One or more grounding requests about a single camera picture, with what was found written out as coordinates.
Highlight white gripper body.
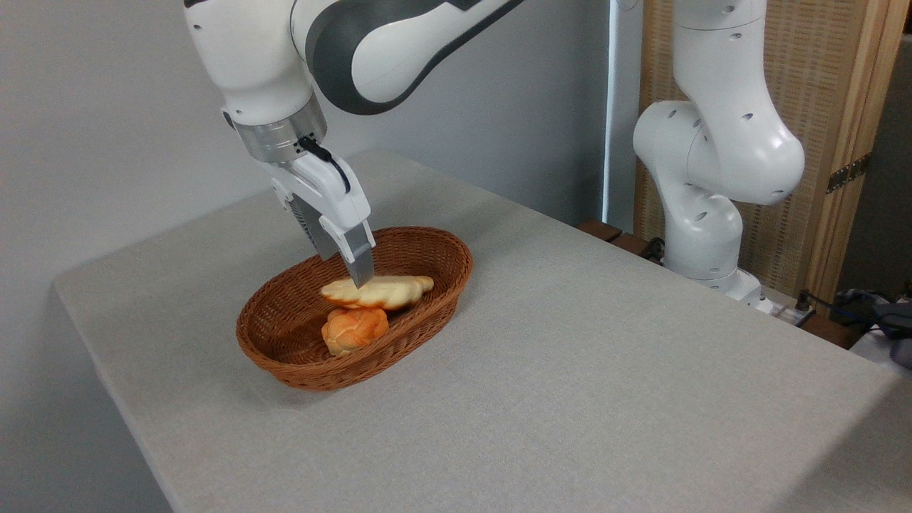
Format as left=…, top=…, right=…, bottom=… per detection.
left=261, top=150, right=373, bottom=232

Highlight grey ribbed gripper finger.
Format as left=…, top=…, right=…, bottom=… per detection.
left=318, top=215, right=377, bottom=290
left=271, top=187, right=343, bottom=261

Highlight long pale braided bread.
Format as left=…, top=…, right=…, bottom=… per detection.
left=320, top=274, right=435, bottom=312

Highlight brown oval wicker basket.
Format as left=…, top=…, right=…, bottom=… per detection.
left=236, top=227, right=474, bottom=392

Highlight round orange braided bread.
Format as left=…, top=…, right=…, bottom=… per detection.
left=321, top=307, right=390, bottom=357

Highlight grey tablecloth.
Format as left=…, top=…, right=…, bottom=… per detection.
left=53, top=150, right=912, bottom=513

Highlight dark metal screen hinge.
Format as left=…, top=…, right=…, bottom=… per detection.
left=826, top=153, right=871, bottom=195

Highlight wooden woven folding screen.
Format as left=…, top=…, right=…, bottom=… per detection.
left=634, top=0, right=912, bottom=304

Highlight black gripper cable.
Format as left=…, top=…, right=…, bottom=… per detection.
left=298, top=135, right=352, bottom=195

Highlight dark bundle of cables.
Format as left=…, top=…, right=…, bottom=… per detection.
left=794, top=284, right=912, bottom=369

